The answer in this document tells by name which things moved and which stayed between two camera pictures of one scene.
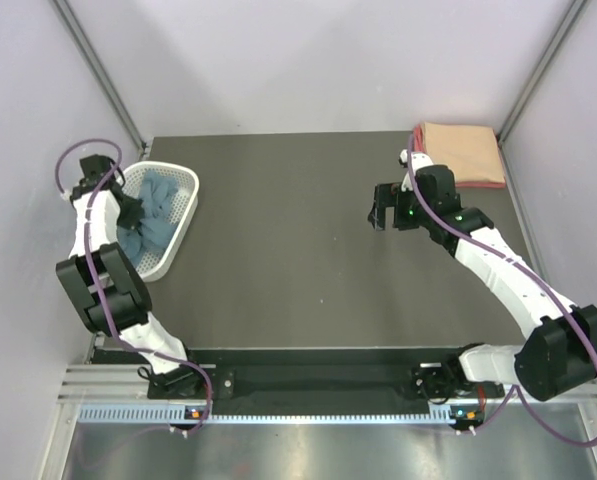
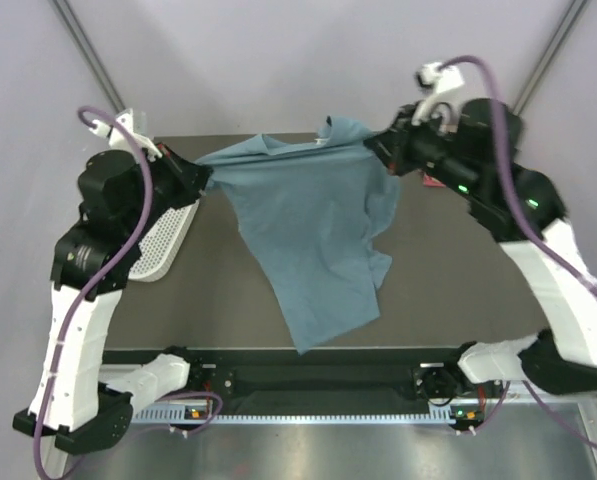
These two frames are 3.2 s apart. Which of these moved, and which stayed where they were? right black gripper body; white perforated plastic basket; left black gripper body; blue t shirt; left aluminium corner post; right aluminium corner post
Moved: left black gripper body; right black gripper body; blue t shirt
Stayed: white perforated plastic basket; right aluminium corner post; left aluminium corner post
